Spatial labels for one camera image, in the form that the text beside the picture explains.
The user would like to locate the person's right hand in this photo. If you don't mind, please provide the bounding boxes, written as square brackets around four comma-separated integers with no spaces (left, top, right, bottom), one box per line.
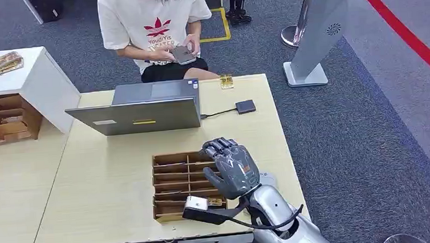
[148,45,177,64]

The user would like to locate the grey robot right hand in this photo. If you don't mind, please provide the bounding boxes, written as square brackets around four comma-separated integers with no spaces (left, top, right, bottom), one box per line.
[198,134,263,203]

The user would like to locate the person's left hand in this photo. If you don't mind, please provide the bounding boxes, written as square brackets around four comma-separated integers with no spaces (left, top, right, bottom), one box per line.
[181,32,203,60]

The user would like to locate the grey smartphone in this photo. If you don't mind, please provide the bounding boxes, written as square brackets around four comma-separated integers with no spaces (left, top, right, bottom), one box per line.
[170,43,198,67]

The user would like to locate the small printed card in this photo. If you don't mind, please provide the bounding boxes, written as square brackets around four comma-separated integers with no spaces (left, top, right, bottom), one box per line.
[218,74,235,91]

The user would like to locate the flat grey device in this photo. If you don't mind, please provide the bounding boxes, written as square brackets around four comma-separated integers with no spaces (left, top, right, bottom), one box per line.
[257,170,280,191]

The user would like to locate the person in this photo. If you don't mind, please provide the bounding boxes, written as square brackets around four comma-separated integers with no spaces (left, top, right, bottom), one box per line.
[96,0,221,88]

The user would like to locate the printed card in wooden box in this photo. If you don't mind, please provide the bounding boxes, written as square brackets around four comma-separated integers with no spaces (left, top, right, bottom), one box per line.
[206,196,225,208]

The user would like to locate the black robot legs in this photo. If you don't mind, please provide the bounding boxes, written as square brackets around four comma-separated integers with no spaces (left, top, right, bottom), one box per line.
[224,0,253,27]

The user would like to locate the small black adapter box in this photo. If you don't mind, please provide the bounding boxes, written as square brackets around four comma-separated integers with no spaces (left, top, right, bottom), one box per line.
[234,99,257,115]

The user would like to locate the grey laptop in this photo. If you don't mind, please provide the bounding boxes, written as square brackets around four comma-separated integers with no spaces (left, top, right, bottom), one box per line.
[63,78,204,140]

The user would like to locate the wooden card box with dividers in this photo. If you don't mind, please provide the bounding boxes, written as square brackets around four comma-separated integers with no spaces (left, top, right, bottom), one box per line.
[148,148,230,225]

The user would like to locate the chrome stanchion base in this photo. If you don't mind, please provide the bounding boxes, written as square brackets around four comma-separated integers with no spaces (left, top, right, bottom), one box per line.
[280,24,308,51]

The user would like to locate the white cabinet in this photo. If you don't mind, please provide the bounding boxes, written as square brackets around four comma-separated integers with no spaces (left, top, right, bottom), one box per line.
[0,44,84,139]

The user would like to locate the black case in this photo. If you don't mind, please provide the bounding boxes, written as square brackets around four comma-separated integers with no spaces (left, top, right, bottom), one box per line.
[26,0,65,25]

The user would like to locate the grey standing kiosk panel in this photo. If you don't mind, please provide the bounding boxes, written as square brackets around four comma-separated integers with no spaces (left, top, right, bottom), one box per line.
[278,0,356,89]

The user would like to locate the white table leg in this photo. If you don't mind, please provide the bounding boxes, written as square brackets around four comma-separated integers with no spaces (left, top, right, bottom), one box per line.
[21,0,44,26]

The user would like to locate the large wooden sorting box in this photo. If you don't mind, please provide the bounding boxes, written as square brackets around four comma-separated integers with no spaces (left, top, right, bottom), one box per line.
[0,91,46,147]

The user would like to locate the clear glass bowl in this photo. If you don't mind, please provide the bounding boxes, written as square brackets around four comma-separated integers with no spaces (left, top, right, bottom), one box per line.
[381,232,429,243]

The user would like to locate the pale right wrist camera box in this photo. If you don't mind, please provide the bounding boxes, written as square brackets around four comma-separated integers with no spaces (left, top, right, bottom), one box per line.
[180,192,246,228]

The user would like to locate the black adapter cable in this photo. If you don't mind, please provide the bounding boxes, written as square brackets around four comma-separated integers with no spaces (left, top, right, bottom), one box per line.
[200,107,238,120]

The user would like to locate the black cable on robot arm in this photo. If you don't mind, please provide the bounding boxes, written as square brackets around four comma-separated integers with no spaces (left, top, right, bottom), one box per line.
[226,203,306,235]

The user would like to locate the white table bracket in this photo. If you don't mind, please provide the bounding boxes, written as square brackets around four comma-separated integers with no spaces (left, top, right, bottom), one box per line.
[176,232,255,243]

